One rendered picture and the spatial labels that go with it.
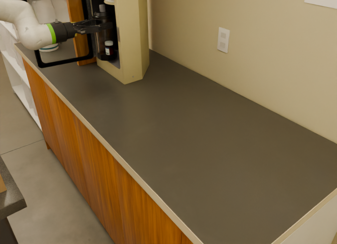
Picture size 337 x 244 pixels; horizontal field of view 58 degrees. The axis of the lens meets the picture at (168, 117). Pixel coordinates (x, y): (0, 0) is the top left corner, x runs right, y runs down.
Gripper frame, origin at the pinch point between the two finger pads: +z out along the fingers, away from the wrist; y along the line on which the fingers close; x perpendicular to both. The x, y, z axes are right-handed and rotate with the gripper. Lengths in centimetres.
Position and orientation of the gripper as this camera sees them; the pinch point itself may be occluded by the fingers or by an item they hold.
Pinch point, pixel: (103, 23)
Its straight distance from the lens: 163.4
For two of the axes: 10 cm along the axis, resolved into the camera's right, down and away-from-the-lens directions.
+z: 8.0, -3.4, 5.0
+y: -6.0, -4.2, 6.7
